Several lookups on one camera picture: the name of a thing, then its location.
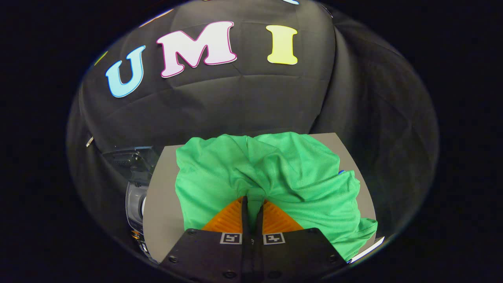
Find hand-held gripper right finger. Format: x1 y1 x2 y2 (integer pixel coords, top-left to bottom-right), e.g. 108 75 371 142
251 200 348 283

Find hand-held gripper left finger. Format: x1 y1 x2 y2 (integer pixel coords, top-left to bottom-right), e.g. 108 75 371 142
159 196 252 283

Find green jersey shirt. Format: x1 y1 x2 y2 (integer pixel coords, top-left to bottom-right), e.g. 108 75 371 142
175 132 378 262

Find grey mini washing machine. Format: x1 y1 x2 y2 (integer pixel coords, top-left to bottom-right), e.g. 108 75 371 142
102 146 160 260

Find black backdrop cloth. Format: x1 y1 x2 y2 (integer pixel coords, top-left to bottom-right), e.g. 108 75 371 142
66 0 440 252

